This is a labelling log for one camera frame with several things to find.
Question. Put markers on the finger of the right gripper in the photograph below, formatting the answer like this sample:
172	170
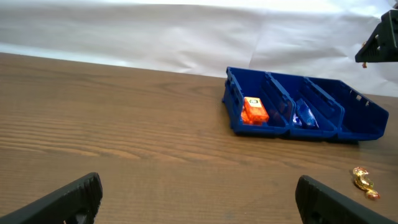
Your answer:
384	43

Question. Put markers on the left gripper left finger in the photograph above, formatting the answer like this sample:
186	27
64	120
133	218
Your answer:
71	199

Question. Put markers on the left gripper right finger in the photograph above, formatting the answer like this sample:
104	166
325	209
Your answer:
326	202

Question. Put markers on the gold candy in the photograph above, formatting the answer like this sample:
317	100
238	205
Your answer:
364	65
362	182

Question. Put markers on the blue tray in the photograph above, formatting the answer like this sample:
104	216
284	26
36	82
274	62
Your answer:
323	93

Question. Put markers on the blue candy pack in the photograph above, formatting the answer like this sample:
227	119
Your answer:
296	119
307	115

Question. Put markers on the orange candy box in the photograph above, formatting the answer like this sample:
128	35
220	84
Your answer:
255	109
245	119

